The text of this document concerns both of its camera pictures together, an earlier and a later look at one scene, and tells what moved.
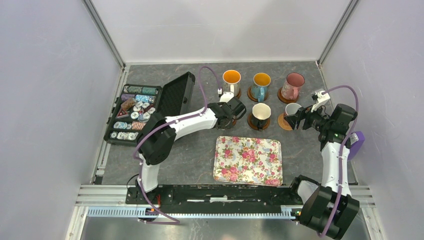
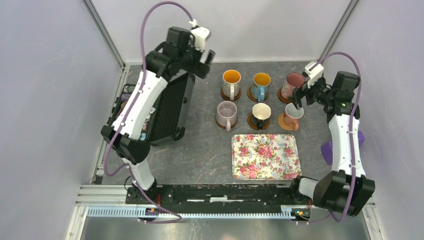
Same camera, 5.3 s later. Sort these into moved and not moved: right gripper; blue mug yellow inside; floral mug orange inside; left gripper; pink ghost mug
Moved: right gripper; left gripper
Not moved: blue mug yellow inside; floral mug orange inside; pink ghost mug
